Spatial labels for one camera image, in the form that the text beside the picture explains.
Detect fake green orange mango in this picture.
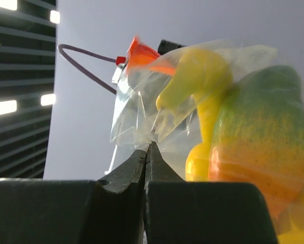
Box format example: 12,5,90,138
208,65,304,216

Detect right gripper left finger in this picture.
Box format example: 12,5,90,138
0,150,147,243

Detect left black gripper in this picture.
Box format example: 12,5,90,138
157,39,185,55

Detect fake yellow banana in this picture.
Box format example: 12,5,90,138
156,48,233,181

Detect clear zip top bag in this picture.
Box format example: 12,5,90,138
111,38,304,243

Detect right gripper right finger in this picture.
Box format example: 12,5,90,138
144,142,278,243

